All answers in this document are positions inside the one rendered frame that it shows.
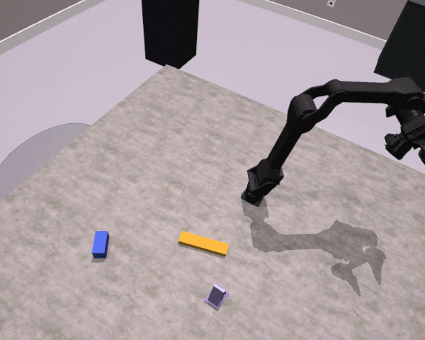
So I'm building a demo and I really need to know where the yellow rectangular bar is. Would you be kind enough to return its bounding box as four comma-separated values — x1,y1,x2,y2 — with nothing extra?
178,232,229,256

